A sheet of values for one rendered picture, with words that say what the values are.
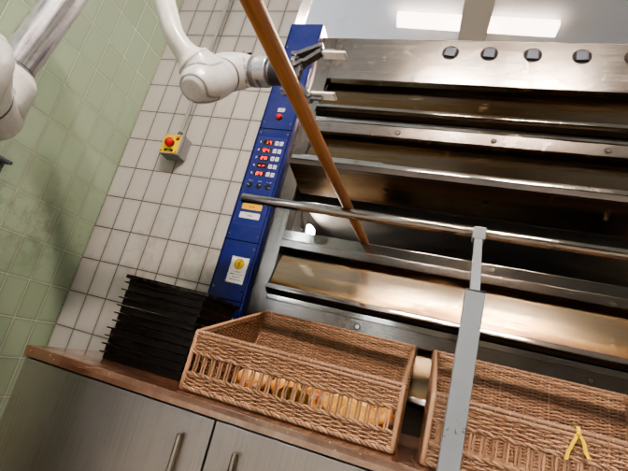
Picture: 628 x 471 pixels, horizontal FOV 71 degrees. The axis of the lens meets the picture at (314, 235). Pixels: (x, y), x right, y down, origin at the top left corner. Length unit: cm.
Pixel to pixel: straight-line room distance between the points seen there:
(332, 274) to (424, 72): 92
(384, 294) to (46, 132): 142
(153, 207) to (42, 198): 42
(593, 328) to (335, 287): 83
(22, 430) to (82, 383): 20
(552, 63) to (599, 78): 17
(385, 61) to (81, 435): 171
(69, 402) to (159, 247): 82
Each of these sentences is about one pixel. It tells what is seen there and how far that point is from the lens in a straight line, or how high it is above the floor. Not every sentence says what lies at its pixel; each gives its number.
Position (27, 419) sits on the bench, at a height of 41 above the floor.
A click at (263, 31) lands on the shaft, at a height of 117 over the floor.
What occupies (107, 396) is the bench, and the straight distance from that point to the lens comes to 128.
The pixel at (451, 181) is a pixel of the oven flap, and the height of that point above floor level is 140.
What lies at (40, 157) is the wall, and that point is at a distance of 200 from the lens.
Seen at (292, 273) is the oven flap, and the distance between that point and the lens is 167.
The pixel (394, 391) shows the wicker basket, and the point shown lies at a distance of 107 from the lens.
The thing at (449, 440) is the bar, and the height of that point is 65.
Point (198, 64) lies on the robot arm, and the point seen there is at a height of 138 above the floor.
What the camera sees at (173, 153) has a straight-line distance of 203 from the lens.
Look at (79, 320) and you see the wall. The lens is 211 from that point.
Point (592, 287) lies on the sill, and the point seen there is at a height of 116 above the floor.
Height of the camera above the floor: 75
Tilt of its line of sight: 15 degrees up
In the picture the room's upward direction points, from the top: 14 degrees clockwise
